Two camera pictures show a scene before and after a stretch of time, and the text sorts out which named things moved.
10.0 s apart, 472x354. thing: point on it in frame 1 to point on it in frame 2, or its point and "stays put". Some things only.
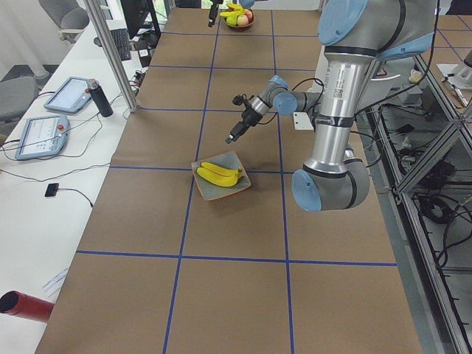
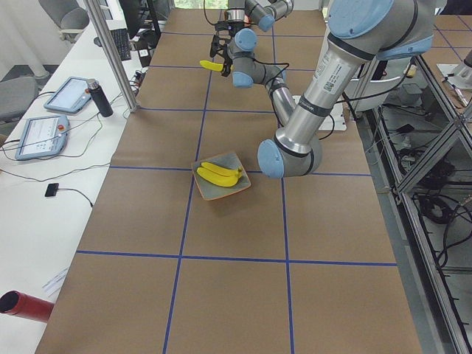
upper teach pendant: x=70 y=96 stays put
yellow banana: x=216 y=178 stays put
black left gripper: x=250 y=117 to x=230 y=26
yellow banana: x=223 y=170 stays put
